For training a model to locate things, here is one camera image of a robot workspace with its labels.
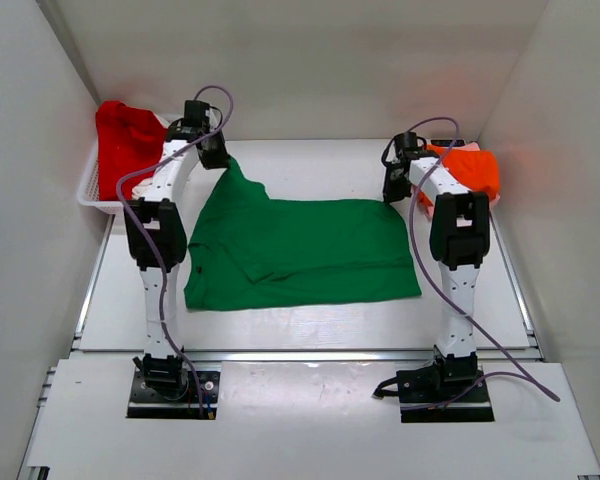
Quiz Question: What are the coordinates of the green t shirt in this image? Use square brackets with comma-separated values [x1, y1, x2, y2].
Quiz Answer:
[184, 159, 421, 311]

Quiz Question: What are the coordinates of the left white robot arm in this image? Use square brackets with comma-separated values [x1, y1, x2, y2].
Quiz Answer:
[123, 99, 229, 402]

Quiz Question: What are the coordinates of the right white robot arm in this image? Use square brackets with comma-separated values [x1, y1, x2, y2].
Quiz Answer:
[381, 132, 490, 408]

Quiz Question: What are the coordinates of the pink folded t shirt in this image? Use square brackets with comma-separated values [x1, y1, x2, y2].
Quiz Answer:
[443, 142, 500, 209]

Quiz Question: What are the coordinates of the small black device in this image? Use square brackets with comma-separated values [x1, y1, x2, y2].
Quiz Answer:
[429, 139, 466, 148]

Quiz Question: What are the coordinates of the white t shirt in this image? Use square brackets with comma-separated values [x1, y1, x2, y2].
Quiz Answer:
[131, 114, 170, 200]

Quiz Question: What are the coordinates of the orange folded t shirt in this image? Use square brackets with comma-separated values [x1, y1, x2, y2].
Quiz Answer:
[418, 142, 500, 216]

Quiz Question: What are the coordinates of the red t shirt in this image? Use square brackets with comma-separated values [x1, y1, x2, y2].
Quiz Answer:
[95, 101, 166, 201]

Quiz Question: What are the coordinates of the white plastic basket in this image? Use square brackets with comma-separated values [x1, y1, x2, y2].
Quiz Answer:
[75, 112, 181, 216]

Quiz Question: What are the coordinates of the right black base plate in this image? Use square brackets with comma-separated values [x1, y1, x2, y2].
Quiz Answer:
[397, 367, 495, 424]

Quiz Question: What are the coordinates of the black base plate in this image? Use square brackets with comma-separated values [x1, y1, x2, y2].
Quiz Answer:
[397, 367, 495, 424]
[126, 369, 221, 421]

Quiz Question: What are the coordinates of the aluminium rail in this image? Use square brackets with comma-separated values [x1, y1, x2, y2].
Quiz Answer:
[69, 347, 542, 363]

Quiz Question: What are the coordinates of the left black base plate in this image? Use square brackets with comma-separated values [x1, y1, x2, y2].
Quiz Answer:
[126, 369, 221, 421]

